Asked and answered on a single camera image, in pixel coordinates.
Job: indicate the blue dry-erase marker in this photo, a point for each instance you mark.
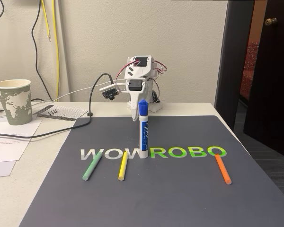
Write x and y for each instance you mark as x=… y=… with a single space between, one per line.
x=144 y=142

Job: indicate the yellow chalk stick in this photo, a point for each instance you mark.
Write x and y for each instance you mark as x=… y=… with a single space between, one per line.
x=123 y=166

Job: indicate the lined paper sheet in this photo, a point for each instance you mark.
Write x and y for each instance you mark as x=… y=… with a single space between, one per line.
x=71 y=111

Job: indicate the green chalk stick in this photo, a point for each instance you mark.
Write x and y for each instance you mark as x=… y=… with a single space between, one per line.
x=92 y=166

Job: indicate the grey mat with WOWROBO print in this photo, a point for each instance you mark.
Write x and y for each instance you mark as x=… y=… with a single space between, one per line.
x=168 y=201

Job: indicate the orange chalk stick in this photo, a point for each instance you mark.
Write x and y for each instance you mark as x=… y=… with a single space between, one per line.
x=223 y=169

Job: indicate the red patterned upholstery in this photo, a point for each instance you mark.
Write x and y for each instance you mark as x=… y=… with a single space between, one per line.
x=248 y=71

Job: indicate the paper cup with world map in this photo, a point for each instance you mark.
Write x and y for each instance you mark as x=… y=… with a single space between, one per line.
x=14 y=104

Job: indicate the white printed paper sheet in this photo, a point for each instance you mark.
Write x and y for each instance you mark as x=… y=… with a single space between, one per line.
x=16 y=131

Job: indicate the white paper with red text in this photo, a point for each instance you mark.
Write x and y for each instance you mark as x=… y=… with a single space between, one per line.
x=7 y=151

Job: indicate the dark brown door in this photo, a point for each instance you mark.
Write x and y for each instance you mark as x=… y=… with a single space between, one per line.
x=272 y=82

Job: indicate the blank white paper sheet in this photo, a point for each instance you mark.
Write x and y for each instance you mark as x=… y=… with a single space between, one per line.
x=1 y=169

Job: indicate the brass door knob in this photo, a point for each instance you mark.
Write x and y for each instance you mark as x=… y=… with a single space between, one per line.
x=271 y=21

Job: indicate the small camera on white mount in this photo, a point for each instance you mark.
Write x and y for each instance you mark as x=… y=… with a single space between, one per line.
x=109 y=92

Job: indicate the dark grey door frame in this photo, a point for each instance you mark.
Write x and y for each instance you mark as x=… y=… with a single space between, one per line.
x=229 y=59

